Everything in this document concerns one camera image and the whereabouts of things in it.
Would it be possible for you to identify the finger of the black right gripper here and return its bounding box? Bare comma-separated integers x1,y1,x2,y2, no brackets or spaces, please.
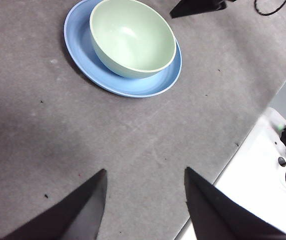
169,0,227,19

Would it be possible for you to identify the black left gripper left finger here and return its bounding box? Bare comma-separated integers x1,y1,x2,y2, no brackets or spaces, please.
2,168,108,240

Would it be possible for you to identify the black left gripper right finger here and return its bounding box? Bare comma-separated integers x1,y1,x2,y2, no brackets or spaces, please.
184,166,286,240

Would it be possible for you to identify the green ribbed bowl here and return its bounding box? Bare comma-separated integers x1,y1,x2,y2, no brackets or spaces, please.
89,0,177,80

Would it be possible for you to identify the blue plate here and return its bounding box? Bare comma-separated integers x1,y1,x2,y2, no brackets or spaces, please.
63,0,183,98

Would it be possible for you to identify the white platform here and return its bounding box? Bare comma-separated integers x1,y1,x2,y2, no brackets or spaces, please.
175,107,286,240

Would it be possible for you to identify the thin black cable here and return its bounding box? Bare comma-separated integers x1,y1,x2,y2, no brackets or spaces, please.
254,0,286,16

